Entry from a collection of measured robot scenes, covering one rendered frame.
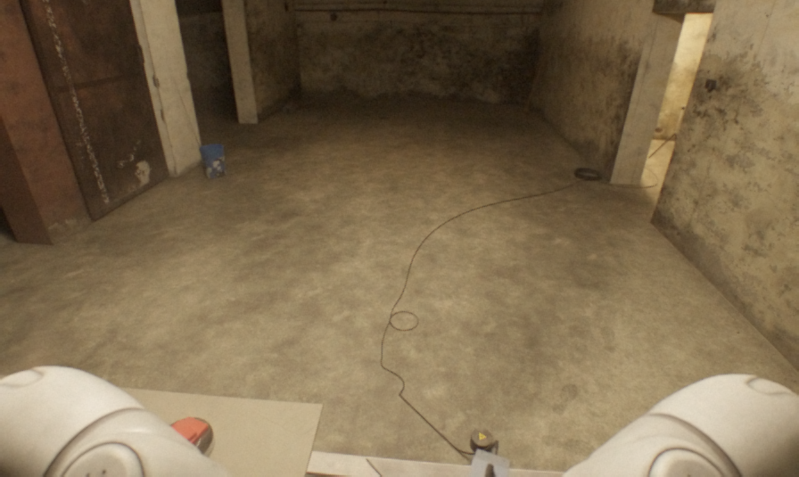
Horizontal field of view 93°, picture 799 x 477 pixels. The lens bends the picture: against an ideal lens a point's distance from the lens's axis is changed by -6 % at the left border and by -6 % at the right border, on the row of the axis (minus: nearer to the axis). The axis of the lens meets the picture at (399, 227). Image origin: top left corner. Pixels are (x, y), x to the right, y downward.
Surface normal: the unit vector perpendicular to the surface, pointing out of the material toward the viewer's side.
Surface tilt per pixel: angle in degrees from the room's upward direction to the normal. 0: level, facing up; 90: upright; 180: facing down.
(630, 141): 90
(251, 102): 90
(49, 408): 2
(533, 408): 0
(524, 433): 0
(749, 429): 10
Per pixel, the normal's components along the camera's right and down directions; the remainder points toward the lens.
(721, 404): -0.07, -0.96
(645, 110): -0.09, 0.45
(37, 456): -0.05, -0.49
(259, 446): 0.02, -0.89
